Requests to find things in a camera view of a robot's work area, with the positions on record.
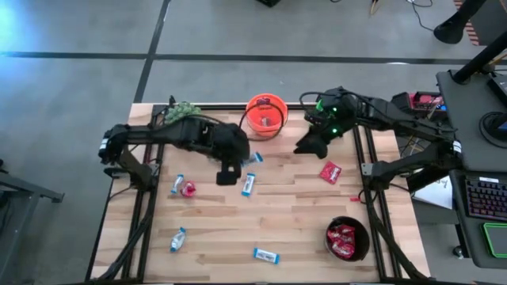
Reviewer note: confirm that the black pad green edge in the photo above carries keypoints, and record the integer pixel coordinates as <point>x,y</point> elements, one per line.
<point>497,239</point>

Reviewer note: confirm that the potted artificial green plant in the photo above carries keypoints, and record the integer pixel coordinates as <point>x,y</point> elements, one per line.
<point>180,111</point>

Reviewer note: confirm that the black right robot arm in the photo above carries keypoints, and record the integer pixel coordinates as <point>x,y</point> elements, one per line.
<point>416,118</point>

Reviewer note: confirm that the white blue hershey's bar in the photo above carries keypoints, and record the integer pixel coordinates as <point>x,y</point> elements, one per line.
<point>177,184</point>
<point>263,119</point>
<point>266,256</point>
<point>269,122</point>
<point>178,240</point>
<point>248,185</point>
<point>254,158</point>

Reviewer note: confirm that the small red tag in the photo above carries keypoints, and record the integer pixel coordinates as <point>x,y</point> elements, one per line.
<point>354,200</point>

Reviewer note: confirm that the dark round bowl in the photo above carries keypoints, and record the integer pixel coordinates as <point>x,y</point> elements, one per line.
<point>362,241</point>

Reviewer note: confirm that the orange plastic bucket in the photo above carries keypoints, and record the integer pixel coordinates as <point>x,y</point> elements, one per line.
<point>255,109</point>

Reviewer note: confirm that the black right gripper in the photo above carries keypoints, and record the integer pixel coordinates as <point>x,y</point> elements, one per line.
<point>334,116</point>

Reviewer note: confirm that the black electronics box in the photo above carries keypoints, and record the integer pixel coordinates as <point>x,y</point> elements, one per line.
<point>402,101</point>

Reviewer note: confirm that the black headphones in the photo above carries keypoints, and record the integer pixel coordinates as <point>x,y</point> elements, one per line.
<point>493,126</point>

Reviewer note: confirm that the black desk leg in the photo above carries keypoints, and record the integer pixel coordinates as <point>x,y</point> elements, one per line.
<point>435,178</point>

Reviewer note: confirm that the dark grey desk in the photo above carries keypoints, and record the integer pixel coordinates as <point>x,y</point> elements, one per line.
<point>459,237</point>

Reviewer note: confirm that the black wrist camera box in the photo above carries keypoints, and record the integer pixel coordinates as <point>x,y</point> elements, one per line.
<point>311,146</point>
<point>228,174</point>

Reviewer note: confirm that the red electronics box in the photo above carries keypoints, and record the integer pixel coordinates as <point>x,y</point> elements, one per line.
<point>428,99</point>

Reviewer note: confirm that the black table clamp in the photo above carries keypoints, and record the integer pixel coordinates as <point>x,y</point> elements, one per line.
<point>171,99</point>

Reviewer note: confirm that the grey metal stand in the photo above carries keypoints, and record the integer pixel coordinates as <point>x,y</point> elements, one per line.
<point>39,191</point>

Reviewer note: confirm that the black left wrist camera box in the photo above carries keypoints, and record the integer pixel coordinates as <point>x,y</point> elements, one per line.
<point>228,174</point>

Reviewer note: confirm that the white paper sheet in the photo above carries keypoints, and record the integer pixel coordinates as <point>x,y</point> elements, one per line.
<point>435,194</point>

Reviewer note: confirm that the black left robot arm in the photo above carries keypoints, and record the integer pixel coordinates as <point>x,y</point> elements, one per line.
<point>166,134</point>

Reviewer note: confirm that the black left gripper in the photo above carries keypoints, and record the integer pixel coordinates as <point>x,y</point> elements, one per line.
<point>233,144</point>

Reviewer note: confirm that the person's leg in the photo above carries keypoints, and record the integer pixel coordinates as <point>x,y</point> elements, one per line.
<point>451,29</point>

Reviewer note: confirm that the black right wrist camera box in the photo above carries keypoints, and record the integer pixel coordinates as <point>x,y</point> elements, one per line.
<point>311,146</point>

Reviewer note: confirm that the backlit black keyboard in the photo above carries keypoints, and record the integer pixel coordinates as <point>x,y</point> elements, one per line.
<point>485,198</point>

